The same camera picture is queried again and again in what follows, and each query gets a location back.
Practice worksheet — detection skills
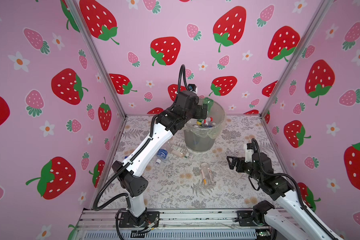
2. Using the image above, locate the white bottle red cap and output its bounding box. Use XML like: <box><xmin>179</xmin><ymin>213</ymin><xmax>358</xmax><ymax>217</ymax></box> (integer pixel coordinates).
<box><xmin>197</xmin><ymin>117</ymin><xmax>213</xmax><ymax>125</ymax></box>

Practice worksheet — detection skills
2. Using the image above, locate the bottle yellow white label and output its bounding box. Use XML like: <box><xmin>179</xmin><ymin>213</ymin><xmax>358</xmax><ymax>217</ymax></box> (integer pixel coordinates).
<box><xmin>201</xmin><ymin>163</ymin><xmax>215</xmax><ymax>188</ymax></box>

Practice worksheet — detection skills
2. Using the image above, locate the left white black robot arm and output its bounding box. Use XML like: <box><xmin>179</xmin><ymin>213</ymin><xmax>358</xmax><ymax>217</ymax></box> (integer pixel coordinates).
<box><xmin>93</xmin><ymin>90</ymin><xmax>208</xmax><ymax>226</ymax></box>

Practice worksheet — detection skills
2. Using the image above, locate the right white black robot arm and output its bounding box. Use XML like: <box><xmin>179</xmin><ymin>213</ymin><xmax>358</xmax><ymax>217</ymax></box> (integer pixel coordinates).
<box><xmin>227</xmin><ymin>150</ymin><xmax>340</xmax><ymax>240</ymax></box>

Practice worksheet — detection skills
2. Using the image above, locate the grey mesh waste bin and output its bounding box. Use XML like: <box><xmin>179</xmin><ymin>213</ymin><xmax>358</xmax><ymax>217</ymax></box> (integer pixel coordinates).
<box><xmin>180</xmin><ymin>98</ymin><xmax>227</xmax><ymax>153</ymax></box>

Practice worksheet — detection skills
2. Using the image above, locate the clear bottle white green label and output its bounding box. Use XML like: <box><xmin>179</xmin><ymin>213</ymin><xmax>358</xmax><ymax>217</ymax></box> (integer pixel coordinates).
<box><xmin>171</xmin><ymin>145</ymin><xmax>193</xmax><ymax>160</ymax></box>

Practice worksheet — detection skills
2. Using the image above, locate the Pocari Sweat bottle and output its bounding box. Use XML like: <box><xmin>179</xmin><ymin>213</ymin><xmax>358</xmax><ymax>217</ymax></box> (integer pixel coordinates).
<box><xmin>155</xmin><ymin>149</ymin><xmax>168</xmax><ymax>165</ymax></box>

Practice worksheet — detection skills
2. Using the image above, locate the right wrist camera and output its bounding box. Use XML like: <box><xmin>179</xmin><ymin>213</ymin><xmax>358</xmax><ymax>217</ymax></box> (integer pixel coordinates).
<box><xmin>245</xmin><ymin>143</ymin><xmax>254</xmax><ymax>163</ymax></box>

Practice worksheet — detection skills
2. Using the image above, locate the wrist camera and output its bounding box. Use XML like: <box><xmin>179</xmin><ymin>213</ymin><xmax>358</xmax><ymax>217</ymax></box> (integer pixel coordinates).
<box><xmin>245</xmin><ymin>143</ymin><xmax>254</xmax><ymax>163</ymax></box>
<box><xmin>187</xmin><ymin>84</ymin><xmax>198</xmax><ymax>94</ymax></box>

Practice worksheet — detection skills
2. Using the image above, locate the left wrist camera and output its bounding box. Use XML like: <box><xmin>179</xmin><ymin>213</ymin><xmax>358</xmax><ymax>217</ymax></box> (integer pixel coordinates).
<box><xmin>187</xmin><ymin>84</ymin><xmax>198</xmax><ymax>94</ymax></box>

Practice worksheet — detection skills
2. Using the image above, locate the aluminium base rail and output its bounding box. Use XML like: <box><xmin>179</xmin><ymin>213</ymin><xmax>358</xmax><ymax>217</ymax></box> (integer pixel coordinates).
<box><xmin>72</xmin><ymin>209</ymin><xmax>310</xmax><ymax>240</ymax></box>

